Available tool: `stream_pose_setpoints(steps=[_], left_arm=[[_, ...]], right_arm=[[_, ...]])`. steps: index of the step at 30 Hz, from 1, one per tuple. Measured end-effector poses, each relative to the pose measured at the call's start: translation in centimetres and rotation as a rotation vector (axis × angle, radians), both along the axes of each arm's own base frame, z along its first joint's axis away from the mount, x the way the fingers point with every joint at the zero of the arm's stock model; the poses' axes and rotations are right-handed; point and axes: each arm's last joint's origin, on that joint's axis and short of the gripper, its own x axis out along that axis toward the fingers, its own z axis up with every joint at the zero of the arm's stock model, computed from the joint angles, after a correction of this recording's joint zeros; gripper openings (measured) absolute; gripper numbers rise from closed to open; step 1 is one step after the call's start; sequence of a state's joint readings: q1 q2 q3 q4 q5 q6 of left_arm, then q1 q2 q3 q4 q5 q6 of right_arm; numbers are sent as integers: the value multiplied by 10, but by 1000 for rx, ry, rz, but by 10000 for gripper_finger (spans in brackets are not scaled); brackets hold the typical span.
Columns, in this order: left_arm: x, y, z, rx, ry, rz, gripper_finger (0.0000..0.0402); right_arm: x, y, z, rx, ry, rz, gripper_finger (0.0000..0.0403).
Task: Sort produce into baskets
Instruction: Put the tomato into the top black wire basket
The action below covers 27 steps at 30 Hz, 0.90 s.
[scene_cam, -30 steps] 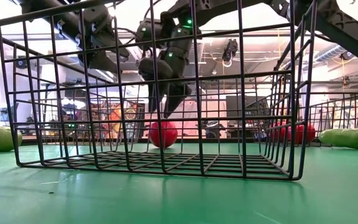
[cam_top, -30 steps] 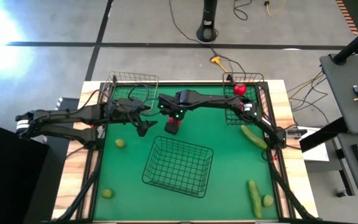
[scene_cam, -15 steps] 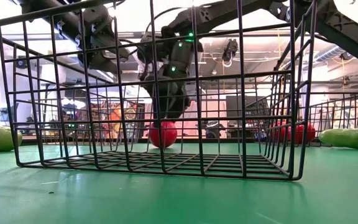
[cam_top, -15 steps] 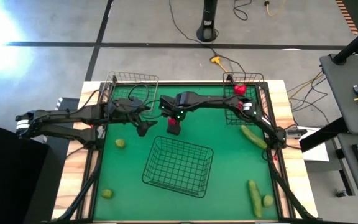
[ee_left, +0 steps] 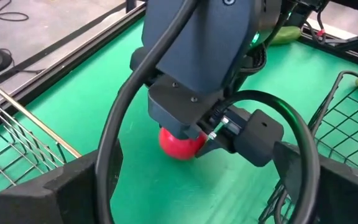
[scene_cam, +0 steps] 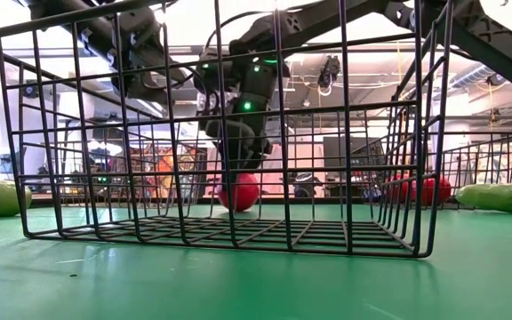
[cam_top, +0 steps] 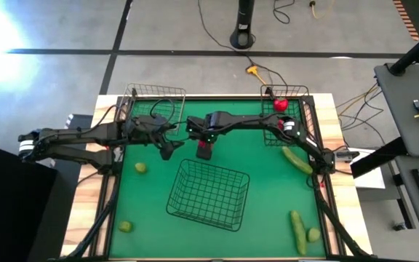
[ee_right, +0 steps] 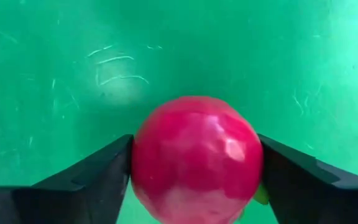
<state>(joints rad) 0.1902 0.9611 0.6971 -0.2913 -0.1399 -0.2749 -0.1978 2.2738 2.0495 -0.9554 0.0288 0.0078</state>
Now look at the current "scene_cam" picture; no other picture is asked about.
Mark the green cucumber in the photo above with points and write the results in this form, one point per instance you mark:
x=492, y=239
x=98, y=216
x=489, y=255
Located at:
x=500, y=198

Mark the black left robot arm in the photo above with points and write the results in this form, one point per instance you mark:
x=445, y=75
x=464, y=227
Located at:
x=96, y=31

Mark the black pole stand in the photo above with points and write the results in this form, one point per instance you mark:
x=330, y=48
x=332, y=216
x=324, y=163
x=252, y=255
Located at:
x=304, y=184

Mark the silver ventilation duct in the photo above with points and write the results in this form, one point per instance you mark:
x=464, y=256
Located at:
x=474, y=75

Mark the dark grey cabinet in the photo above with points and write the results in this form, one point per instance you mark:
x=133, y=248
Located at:
x=338, y=151

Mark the green lime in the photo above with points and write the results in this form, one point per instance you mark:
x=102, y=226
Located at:
x=2, y=198

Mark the red apple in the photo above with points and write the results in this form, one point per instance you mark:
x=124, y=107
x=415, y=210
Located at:
x=243, y=193

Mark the green table mat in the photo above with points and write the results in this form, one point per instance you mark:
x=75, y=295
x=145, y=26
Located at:
x=238, y=289

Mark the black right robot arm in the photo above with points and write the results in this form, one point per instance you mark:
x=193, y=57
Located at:
x=482, y=40

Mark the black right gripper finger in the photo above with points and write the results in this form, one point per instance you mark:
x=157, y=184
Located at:
x=256, y=155
x=240, y=133

